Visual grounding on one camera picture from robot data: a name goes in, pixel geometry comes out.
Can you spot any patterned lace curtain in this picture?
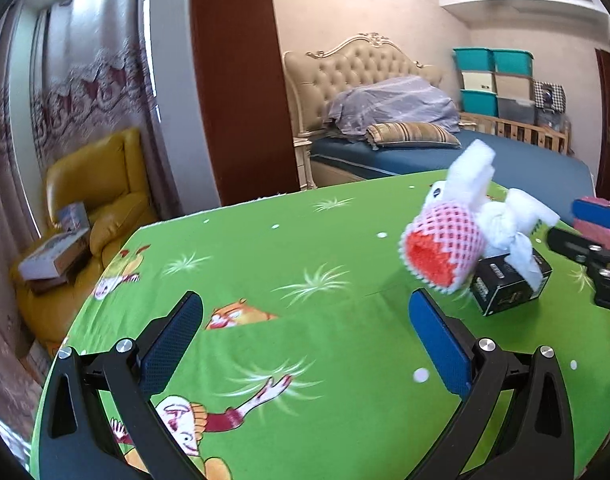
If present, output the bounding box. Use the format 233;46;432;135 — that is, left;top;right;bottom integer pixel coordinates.
0;0;181;245

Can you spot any cream bedside table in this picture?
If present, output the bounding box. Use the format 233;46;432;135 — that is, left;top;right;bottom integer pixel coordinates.
293;138;316;191

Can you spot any white book box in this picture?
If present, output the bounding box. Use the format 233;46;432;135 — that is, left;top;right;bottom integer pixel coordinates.
18;229;89;281

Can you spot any striped gold pillow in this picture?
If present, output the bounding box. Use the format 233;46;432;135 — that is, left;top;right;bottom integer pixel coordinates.
366;122;461;150

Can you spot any red pink foam fruit net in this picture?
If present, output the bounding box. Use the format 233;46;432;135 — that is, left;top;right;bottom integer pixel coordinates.
398;200;486;294

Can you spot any green cartoon tablecloth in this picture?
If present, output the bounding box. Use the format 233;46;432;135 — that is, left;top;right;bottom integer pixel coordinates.
30;168;610;480

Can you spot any teal storage bin top right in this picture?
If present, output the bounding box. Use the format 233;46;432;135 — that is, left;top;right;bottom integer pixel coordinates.
491;49;534;77

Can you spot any white tissue bundle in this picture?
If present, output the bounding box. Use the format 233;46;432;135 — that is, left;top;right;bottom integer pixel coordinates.
475;188;560;292

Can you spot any white storage bin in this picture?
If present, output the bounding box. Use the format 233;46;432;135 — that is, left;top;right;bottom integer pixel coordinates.
460;70;496;93

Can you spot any grey clear storage bin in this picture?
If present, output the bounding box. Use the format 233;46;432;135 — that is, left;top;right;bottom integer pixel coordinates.
497;96;536;125

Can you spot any small blue picture box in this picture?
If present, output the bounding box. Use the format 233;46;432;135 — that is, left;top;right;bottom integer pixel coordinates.
58;202;90;232

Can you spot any blue mattress bed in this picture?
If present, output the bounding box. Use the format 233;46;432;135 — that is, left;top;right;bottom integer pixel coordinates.
311;130;594;216

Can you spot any grey striped duvet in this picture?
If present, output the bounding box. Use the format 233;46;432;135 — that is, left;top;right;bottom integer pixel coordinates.
322;76;460;139

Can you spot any houndstooth bag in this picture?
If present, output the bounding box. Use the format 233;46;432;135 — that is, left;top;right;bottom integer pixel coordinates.
534;80;566;114

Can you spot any teal storage bin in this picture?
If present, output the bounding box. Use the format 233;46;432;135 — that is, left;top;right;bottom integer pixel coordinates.
454;47;496;72
491;49;534;77
460;89;498;117

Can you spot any small black box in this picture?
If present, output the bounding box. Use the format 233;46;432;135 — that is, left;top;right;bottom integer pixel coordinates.
470;249;552;316

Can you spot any teal storage bin lower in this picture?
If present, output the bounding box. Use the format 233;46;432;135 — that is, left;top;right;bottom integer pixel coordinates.
460;89;498;117

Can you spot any yellow leather armchair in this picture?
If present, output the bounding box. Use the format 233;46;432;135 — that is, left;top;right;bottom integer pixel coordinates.
9;128;159;356

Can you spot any beige tufted headboard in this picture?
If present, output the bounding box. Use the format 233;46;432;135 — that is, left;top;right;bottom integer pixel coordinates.
282;32;444;138

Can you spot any pink lined trash bin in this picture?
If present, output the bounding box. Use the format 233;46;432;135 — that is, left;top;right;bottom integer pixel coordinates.
572;196;610;249

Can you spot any teal storage bin top left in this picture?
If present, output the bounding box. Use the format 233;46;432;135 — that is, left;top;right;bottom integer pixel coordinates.
454;47;496;72

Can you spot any dark wood door frame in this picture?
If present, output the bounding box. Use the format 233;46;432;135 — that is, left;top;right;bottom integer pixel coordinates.
190;0;299;205

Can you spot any beige storage bin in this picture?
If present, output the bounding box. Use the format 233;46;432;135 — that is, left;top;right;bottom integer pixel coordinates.
494;73;534;101

